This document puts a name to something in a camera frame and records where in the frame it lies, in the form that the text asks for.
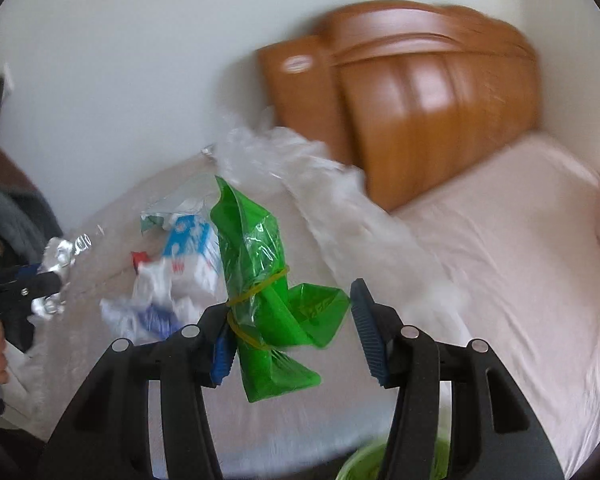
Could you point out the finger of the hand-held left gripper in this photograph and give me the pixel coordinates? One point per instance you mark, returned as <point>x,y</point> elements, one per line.
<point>40,285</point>

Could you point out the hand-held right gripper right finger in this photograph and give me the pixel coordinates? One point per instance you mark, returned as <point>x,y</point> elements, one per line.
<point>367,330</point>

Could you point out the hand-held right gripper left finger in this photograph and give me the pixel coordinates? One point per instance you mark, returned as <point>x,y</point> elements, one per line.
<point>222,355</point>

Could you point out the green plastic bag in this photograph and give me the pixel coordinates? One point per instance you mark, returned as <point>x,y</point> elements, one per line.
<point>250,260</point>

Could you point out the green trash bin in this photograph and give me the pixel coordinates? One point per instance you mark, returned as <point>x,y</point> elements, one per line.
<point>360,465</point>

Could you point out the crumpled white and blue bag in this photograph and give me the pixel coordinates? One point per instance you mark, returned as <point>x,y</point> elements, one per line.
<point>150,305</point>

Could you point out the blue and white packet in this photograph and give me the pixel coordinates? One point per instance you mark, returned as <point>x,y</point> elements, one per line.
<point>192,250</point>

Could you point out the clear wrapper with green print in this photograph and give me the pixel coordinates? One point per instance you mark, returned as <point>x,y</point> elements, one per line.
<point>172,210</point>

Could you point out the bed with pink sheet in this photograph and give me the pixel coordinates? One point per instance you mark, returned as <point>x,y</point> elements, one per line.
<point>520,260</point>

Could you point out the wooden headboard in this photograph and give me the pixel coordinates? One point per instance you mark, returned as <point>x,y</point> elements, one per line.
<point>430,110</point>

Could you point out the wooden panel with oval label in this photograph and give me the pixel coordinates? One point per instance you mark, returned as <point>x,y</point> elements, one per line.
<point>300,90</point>

